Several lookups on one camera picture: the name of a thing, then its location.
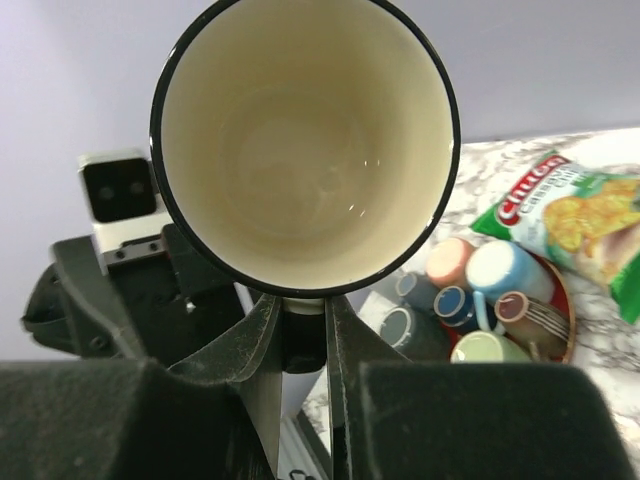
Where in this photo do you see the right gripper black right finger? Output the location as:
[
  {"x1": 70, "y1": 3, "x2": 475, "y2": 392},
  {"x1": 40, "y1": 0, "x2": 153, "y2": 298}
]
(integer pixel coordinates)
[{"x1": 325, "y1": 297, "x2": 634, "y2": 479}]

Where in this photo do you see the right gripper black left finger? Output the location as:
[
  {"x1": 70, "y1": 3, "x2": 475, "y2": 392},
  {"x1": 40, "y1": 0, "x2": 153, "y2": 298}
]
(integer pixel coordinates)
[{"x1": 1, "y1": 296, "x2": 282, "y2": 479}]

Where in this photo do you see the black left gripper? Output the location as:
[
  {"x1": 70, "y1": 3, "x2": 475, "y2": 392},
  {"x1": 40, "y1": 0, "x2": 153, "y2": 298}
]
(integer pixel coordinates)
[{"x1": 21, "y1": 224, "x2": 245, "y2": 363}]

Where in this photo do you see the light green mug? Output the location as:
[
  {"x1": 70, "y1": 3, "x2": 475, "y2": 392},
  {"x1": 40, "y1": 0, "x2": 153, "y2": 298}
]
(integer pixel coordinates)
[{"x1": 450, "y1": 331, "x2": 531, "y2": 363}]

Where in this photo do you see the brown striped mug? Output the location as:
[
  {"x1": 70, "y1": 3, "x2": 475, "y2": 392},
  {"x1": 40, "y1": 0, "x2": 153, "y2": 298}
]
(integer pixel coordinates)
[{"x1": 494, "y1": 291, "x2": 570, "y2": 358}]

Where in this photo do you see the cream mug with black rim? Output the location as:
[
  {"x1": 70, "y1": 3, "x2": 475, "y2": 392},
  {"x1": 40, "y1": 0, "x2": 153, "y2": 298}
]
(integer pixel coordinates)
[{"x1": 149, "y1": 1, "x2": 461, "y2": 315}]

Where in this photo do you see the grey blue mug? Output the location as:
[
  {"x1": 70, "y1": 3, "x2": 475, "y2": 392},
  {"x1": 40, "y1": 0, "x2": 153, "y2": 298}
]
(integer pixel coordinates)
[{"x1": 379, "y1": 307, "x2": 451, "y2": 361}]

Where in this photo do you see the dark blue mug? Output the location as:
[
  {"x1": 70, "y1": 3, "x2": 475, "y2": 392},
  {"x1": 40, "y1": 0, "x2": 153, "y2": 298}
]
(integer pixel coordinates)
[{"x1": 434, "y1": 286, "x2": 506, "y2": 335}]

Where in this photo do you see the dark grey mug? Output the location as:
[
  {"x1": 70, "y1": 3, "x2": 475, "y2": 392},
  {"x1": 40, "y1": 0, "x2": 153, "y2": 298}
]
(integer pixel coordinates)
[{"x1": 395, "y1": 272, "x2": 440, "y2": 314}]

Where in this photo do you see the pink upside-down mug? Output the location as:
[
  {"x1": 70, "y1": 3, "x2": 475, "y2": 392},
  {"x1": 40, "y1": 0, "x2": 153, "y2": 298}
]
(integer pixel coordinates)
[{"x1": 425, "y1": 237, "x2": 476, "y2": 290}]

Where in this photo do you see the light blue white mug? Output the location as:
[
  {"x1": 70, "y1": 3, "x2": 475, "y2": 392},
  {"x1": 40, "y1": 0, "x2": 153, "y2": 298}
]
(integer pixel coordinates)
[{"x1": 465, "y1": 240, "x2": 554, "y2": 304}]

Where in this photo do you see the red round tray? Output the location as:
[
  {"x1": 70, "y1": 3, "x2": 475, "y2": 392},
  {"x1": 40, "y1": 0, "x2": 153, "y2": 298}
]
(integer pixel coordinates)
[{"x1": 433, "y1": 241, "x2": 574, "y2": 363}]

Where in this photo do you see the green chips bag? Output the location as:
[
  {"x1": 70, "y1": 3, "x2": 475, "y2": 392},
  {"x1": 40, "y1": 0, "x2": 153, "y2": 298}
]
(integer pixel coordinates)
[{"x1": 471, "y1": 151, "x2": 639, "y2": 324}]

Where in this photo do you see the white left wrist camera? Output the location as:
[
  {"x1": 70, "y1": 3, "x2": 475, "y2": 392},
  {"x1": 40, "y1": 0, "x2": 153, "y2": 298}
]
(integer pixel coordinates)
[{"x1": 78, "y1": 148, "x2": 172, "y2": 274}]

